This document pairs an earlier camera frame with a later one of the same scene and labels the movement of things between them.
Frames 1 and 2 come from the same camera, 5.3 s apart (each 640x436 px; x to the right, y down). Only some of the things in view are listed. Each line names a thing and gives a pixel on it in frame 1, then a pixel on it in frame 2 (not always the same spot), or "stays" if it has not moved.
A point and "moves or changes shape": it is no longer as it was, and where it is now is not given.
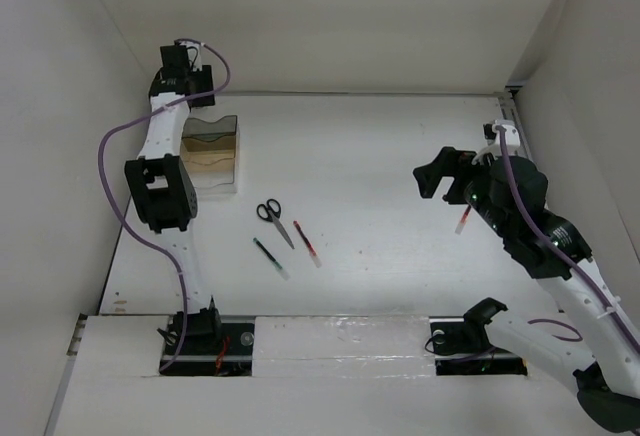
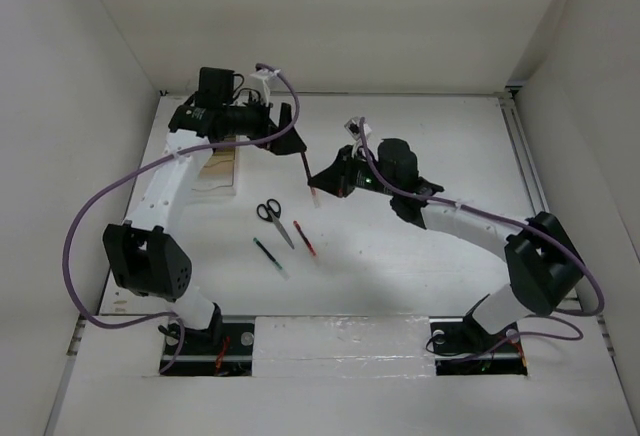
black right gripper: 451,162 → 336,179
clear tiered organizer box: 210,152 stays
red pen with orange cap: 462,220 moves or changes shape
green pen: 278,267 stays
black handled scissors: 271,212 stays
